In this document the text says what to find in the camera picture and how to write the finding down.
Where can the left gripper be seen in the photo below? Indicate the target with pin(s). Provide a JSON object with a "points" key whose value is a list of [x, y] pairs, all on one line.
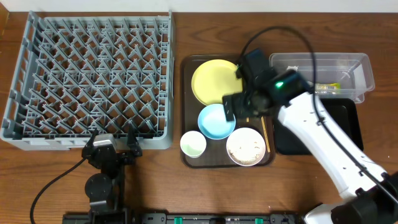
{"points": [[116, 156]]}

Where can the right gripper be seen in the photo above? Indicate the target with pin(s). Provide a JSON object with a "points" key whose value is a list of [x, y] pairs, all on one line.
{"points": [[237, 98]]}

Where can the green wrapper packet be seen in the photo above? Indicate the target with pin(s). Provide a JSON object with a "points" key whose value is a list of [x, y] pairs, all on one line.
{"points": [[327, 88]]}

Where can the light blue bowl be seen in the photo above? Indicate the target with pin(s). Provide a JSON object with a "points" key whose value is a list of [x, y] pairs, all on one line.
{"points": [[213, 124]]}

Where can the white bowl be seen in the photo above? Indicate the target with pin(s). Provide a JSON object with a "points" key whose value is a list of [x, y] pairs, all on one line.
{"points": [[246, 147]]}

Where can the white cup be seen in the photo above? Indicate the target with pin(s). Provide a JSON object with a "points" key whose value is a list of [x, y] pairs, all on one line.
{"points": [[193, 144]]}

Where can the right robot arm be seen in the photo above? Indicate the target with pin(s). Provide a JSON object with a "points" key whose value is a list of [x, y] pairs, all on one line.
{"points": [[368, 192]]}

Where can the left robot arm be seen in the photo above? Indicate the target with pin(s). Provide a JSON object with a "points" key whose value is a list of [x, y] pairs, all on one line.
{"points": [[105, 189]]}

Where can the black waste tray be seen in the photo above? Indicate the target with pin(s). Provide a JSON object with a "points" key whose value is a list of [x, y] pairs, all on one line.
{"points": [[342, 110]]}

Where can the crumpled white tissue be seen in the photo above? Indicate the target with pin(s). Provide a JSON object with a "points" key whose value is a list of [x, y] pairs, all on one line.
{"points": [[295, 68]]}

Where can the right wooden chopstick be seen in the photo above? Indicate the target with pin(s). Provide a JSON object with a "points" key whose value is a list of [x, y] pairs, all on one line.
{"points": [[264, 129]]}

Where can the yellow plate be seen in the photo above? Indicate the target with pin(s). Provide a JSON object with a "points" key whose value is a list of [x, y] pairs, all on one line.
{"points": [[214, 79]]}

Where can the grey dish rack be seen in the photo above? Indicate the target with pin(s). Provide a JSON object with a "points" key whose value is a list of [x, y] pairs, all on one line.
{"points": [[76, 75]]}

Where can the brown serving tray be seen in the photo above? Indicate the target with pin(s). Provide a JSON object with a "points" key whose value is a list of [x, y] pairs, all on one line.
{"points": [[215, 155]]}

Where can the clear plastic bin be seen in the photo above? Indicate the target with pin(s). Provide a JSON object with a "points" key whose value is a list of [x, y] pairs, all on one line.
{"points": [[352, 71]]}

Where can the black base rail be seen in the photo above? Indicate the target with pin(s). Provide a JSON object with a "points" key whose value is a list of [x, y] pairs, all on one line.
{"points": [[162, 218]]}

